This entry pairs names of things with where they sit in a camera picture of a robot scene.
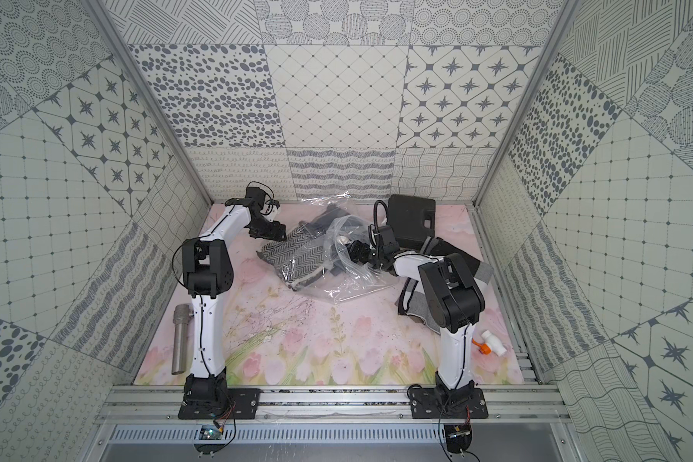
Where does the silver metal cylinder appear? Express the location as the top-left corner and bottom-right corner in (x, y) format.
(171, 303), (193, 375)

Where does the black white herringbone knit blanket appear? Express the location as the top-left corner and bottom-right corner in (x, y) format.
(257, 223), (332, 292)

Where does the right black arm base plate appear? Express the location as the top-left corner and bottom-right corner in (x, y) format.
(406, 380), (489, 420)

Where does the dark grey blanket in bag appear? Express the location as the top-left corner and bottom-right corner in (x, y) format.
(311, 203), (379, 283)

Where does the right black circuit module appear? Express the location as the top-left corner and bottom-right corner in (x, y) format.
(443, 423), (473, 454)

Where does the black white checkered blanket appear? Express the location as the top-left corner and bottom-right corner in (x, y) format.
(394, 238), (494, 334)

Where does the clear plastic vacuum bag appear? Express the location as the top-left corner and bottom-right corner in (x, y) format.
(257, 192), (398, 303)

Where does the orange white plastic tool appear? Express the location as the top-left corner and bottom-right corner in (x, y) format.
(472, 330), (507, 357)

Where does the aluminium mounting rail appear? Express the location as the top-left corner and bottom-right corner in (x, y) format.
(94, 384), (572, 425)

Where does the left green circuit board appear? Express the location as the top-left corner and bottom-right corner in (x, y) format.
(194, 427), (225, 455)

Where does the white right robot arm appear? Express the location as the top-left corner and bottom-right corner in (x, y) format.
(348, 196), (493, 404)

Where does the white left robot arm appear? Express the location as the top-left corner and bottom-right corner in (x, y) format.
(178, 181), (286, 416)

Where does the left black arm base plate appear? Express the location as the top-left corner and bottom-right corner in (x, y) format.
(178, 373), (262, 421)

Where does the black plastic tool case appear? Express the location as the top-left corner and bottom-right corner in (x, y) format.
(387, 194), (436, 250)

